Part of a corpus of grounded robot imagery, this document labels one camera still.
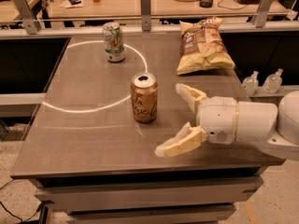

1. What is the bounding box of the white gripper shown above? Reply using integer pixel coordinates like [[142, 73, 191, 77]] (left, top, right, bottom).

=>
[[155, 83, 237, 158]]

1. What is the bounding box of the orange soda can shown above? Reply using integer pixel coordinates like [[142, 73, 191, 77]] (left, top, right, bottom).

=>
[[131, 72, 158, 123]]

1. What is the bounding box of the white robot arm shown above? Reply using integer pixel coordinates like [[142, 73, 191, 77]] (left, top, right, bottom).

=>
[[155, 83, 299, 161]]

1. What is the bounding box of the green white soda can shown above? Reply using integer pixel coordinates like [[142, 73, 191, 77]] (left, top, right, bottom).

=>
[[103, 21, 124, 63]]

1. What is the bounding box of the clear sanitizer bottle left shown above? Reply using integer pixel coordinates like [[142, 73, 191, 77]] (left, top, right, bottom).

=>
[[242, 71, 259, 96]]

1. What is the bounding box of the clear sanitizer bottle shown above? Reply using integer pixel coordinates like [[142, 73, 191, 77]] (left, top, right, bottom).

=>
[[263, 68, 283, 93], [242, 71, 259, 96]]

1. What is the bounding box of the yellow brown chip bag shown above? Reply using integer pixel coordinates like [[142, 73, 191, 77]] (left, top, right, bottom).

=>
[[177, 17, 235, 75]]

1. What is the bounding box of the grey drawer cabinet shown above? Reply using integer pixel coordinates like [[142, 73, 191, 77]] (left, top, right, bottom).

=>
[[34, 166, 269, 224]]

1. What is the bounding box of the clear sanitizer bottle right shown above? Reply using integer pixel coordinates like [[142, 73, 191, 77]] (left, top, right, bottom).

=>
[[263, 68, 283, 93]]

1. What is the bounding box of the black mesh pen cup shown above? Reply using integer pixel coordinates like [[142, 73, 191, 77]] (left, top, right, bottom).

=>
[[199, 0, 213, 7]]

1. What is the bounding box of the grey metal bracket middle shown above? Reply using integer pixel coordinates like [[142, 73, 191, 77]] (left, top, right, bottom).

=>
[[140, 0, 151, 31]]

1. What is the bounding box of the grey metal bracket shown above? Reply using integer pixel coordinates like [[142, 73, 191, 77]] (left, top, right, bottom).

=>
[[13, 0, 39, 35], [140, 0, 151, 31], [253, 0, 274, 28]]

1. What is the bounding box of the grey metal bracket right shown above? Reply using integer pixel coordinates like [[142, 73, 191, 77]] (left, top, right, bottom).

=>
[[253, 0, 274, 28]]

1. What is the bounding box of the black floor cable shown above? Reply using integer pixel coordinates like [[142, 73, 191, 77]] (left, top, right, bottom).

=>
[[0, 179, 45, 224]]

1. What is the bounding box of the grey metal bracket left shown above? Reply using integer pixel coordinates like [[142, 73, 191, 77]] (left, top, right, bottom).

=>
[[13, 0, 39, 35]]

